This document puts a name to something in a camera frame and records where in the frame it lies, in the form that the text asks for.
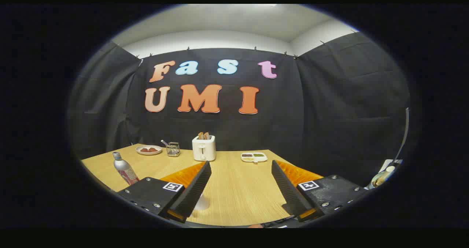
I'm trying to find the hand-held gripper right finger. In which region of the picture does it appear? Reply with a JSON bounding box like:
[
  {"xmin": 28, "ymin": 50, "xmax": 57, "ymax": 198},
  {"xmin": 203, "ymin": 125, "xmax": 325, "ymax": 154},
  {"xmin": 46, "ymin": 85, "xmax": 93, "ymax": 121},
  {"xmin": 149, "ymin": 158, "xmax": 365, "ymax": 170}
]
[{"xmin": 272, "ymin": 160, "xmax": 369, "ymax": 223}]

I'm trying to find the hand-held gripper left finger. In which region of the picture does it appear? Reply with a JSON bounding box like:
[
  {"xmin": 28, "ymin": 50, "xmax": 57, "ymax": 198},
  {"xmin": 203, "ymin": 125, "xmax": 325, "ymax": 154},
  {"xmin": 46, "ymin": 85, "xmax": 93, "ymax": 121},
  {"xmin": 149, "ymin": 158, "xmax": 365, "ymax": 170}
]
[{"xmin": 117, "ymin": 161, "xmax": 212, "ymax": 223}]

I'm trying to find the silver juice bottle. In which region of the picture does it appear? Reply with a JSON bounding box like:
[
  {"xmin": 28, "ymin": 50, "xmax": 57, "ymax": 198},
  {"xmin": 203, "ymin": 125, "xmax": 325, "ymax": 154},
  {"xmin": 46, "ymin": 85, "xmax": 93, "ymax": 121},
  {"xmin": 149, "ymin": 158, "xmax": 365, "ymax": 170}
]
[{"xmin": 112, "ymin": 152, "xmax": 140, "ymax": 186}]

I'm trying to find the white toaster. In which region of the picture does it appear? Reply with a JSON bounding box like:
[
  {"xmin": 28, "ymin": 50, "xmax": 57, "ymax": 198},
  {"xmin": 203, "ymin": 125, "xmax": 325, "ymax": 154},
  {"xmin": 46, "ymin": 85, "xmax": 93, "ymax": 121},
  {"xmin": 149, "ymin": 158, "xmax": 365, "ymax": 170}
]
[{"xmin": 192, "ymin": 135, "xmax": 217, "ymax": 162}]

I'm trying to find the wooden table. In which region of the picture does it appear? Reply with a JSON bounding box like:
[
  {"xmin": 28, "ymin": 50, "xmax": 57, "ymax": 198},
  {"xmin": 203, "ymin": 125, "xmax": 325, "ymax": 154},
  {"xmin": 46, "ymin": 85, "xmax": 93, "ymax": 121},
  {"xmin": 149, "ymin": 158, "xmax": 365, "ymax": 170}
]
[{"xmin": 81, "ymin": 144, "xmax": 323, "ymax": 227}]

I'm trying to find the white divided condiment tray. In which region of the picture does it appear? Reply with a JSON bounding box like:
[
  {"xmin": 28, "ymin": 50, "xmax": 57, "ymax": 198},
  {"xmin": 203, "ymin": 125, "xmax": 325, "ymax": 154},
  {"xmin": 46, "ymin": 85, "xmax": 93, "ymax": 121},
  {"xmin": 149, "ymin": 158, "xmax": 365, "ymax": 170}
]
[{"xmin": 241, "ymin": 152, "xmax": 268, "ymax": 163}]

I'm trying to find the white oval plate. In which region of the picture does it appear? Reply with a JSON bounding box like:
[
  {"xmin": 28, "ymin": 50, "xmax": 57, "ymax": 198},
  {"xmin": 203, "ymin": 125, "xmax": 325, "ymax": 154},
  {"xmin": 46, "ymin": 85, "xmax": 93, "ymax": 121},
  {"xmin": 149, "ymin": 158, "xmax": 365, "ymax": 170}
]
[{"xmin": 136, "ymin": 145, "xmax": 162, "ymax": 156}]

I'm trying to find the black backdrop cloth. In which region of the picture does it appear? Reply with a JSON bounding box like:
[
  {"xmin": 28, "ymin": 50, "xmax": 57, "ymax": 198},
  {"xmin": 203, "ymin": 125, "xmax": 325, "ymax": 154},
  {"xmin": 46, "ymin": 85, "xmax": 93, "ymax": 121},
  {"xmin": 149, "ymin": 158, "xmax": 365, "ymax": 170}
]
[{"xmin": 68, "ymin": 32, "xmax": 411, "ymax": 188}]

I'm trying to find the cluttered side stand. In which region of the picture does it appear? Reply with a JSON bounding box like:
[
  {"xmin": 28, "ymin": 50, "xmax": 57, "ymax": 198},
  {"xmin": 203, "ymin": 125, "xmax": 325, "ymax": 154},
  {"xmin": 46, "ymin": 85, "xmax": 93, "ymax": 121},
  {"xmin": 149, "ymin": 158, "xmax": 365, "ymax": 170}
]
[{"xmin": 366, "ymin": 159, "xmax": 403, "ymax": 190}]

